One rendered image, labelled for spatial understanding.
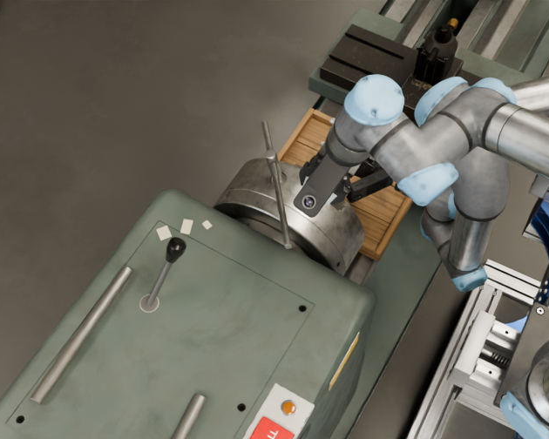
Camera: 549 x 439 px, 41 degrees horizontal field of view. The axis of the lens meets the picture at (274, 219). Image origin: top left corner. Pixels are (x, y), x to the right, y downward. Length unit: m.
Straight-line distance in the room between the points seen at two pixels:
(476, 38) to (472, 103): 1.20
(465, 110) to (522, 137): 0.10
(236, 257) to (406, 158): 0.46
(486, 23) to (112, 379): 1.55
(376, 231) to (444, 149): 0.79
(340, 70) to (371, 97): 0.96
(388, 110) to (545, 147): 0.21
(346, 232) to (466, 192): 0.28
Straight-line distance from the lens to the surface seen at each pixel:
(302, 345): 1.31
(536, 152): 1.03
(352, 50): 2.03
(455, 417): 2.40
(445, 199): 1.63
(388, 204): 1.86
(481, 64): 2.11
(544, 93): 1.47
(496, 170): 1.34
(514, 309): 2.56
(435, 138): 1.05
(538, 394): 1.18
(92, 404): 1.32
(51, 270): 2.89
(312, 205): 1.18
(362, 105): 1.02
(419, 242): 2.21
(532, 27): 2.59
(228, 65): 3.29
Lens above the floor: 2.49
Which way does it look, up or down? 61 degrees down
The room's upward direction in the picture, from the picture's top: 3 degrees counter-clockwise
